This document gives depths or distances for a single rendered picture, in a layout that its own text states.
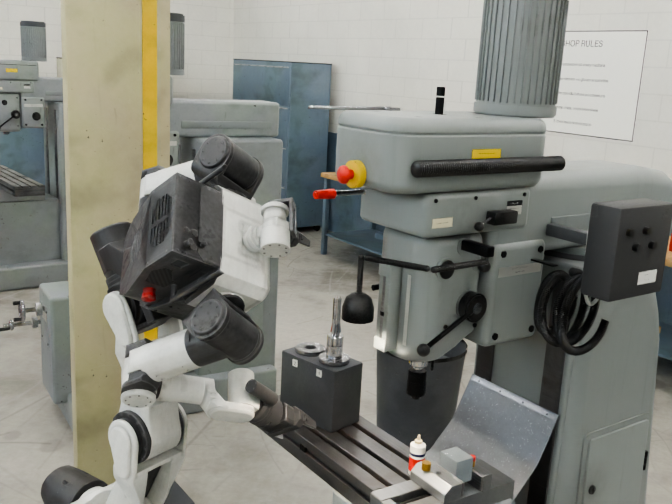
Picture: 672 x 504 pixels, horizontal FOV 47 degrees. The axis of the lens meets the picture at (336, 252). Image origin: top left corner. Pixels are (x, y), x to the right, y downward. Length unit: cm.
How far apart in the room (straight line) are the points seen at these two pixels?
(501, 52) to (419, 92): 635
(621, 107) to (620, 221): 489
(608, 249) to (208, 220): 87
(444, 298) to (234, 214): 52
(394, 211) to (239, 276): 37
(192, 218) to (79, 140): 156
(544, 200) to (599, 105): 480
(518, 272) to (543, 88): 44
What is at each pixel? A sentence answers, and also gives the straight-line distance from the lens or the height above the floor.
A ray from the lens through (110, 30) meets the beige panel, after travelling 323.
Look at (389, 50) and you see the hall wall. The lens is 865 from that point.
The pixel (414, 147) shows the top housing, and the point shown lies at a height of 183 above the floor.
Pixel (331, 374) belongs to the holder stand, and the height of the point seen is 114.
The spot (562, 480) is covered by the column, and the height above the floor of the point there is 94.
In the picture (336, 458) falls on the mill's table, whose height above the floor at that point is 97.
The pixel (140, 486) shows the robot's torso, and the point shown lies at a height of 89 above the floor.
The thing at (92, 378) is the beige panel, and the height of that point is 65.
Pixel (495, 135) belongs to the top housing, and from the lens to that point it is 176.
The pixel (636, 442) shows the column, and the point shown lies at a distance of 242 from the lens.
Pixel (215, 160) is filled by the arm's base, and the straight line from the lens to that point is 182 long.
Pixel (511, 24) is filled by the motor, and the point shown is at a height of 210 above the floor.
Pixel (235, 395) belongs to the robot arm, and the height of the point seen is 120.
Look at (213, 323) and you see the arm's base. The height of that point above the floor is 146.
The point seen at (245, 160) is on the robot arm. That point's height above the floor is 175.
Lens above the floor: 198
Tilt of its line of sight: 14 degrees down
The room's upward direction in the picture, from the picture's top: 3 degrees clockwise
